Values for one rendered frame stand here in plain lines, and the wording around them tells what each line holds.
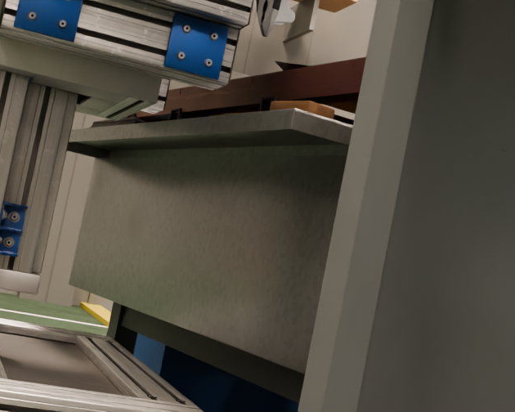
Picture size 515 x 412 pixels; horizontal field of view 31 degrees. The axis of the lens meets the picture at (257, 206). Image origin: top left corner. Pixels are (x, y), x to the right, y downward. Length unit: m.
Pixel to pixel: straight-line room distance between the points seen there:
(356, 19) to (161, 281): 4.44
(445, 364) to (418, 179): 0.20
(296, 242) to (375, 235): 0.65
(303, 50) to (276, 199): 4.49
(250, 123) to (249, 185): 0.32
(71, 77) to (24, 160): 0.18
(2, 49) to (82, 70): 0.13
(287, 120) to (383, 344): 0.46
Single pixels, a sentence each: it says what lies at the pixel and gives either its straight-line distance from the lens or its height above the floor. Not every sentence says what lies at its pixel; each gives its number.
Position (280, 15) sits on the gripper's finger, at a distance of 1.84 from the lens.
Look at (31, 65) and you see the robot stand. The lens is 1.52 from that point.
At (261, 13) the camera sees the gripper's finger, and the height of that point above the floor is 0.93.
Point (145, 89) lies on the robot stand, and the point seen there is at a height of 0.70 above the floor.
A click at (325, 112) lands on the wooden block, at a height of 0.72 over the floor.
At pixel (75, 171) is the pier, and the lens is 5.47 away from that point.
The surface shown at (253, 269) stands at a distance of 1.66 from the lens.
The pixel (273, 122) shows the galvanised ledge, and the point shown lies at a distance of 1.37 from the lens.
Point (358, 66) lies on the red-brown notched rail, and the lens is 1.59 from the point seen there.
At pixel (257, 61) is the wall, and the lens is 5.97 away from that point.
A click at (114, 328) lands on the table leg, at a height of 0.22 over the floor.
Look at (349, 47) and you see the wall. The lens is 6.22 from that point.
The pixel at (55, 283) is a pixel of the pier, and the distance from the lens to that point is 5.48.
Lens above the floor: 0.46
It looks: 3 degrees up
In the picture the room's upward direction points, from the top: 11 degrees clockwise
